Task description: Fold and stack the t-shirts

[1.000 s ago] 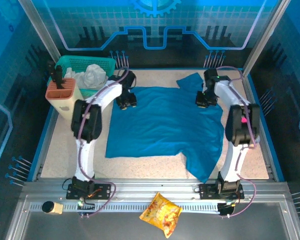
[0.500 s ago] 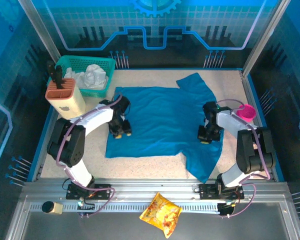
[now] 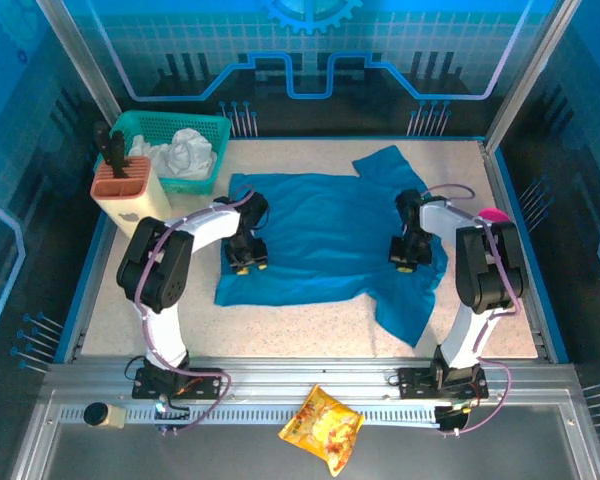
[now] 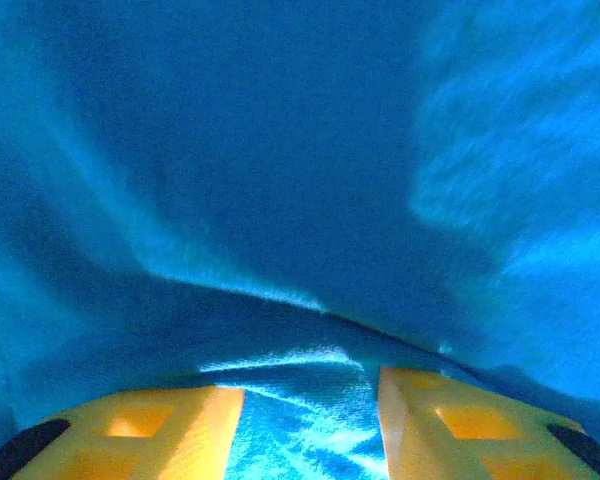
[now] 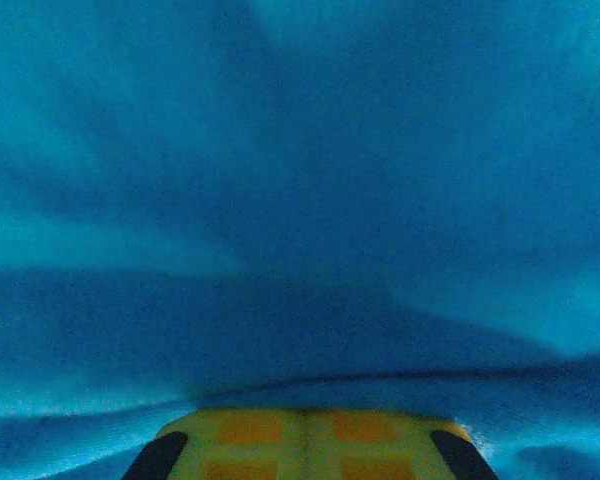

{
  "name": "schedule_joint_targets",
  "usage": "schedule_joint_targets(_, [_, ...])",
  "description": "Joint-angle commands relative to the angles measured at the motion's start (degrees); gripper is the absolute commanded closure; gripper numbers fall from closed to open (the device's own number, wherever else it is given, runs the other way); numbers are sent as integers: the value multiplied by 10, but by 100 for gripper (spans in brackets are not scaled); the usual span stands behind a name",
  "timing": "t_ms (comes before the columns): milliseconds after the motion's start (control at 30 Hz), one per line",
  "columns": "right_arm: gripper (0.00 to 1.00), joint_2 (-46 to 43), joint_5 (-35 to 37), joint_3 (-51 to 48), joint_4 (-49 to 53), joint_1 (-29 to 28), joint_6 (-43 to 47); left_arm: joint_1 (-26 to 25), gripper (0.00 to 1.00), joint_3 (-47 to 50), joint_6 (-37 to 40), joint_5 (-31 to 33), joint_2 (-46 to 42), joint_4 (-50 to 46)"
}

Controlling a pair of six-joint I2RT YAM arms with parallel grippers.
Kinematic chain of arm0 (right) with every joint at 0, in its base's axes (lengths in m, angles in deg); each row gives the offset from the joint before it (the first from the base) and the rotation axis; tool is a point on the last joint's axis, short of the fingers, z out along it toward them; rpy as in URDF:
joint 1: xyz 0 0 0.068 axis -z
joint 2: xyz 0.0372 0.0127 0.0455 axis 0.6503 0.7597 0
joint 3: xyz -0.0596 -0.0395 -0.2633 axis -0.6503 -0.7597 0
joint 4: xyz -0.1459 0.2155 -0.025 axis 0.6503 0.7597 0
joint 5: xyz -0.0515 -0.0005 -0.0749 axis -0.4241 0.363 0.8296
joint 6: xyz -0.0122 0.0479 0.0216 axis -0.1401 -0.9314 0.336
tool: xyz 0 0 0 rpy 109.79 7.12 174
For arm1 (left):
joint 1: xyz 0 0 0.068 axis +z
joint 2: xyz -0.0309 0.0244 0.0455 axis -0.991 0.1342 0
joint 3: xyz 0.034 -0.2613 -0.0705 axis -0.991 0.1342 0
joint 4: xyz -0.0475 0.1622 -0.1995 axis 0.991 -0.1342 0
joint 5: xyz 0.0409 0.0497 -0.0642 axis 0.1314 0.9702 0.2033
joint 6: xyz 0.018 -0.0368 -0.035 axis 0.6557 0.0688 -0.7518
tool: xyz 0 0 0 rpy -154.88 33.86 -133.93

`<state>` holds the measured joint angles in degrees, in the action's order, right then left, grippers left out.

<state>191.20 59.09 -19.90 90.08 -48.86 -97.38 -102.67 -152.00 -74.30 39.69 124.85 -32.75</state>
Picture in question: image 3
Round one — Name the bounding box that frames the blue t-shirt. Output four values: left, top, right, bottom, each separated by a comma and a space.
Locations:
214, 144, 450, 348

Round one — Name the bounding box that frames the pink plastic goblet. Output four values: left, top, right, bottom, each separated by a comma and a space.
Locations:
477, 206, 513, 224

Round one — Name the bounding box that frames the white t-shirt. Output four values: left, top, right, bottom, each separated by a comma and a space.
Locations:
128, 127, 218, 180

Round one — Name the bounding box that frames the cream knife block brown top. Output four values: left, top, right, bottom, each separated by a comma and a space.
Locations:
89, 154, 172, 237

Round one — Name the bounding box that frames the teal plastic basket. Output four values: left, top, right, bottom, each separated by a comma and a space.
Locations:
97, 110, 233, 197

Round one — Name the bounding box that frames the yellow snack bag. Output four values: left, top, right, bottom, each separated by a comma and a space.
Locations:
278, 383, 366, 478

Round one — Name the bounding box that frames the cream bottle black cap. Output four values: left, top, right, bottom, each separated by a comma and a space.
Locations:
82, 401, 128, 431

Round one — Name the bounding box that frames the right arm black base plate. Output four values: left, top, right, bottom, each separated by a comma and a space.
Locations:
396, 366, 490, 401

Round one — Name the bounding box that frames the aluminium front rail frame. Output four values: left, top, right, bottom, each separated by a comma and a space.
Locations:
9, 356, 600, 480

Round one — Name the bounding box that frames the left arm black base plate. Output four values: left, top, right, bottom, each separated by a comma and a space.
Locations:
132, 367, 224, 401

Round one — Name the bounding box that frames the slotted grey cable duct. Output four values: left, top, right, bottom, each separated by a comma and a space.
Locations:
58, 406, 442, 427

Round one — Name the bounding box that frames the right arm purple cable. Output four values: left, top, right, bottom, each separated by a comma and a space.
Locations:
421, 183, 524, 437

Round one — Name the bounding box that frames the black handled knife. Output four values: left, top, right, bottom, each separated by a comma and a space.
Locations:
109, 130, 131, 180
91, 119, 111, 162

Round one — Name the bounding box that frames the aluminium frame post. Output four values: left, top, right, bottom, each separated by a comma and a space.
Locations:
484, 0, 584, 152
35, 0, 124, 127

